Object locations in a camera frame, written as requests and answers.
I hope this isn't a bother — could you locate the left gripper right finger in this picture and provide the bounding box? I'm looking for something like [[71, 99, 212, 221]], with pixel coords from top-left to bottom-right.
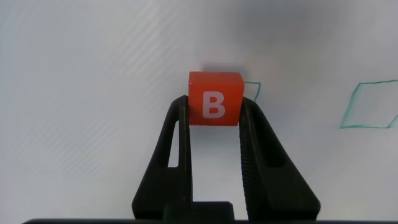
[[238, 96, 322, 222]]

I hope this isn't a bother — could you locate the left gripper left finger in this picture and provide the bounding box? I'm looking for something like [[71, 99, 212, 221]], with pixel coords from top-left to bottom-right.
[[131, 95, 194, 220]]

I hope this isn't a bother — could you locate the orange block letter B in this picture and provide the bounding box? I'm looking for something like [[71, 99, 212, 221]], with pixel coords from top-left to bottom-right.
[[188, 71, 245, 127]]

